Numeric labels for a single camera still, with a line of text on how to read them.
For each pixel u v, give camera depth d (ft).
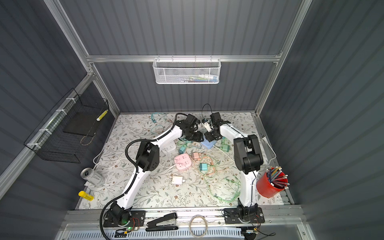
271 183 2.28
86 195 2.47
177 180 2.77
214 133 2.57
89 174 2.47
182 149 3.15
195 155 3.07
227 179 2.84
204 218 2.40
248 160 1.79
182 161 2.99
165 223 2.32
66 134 2.38
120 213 2.07
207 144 3.24
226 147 3.22
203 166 2.92
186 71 4.06
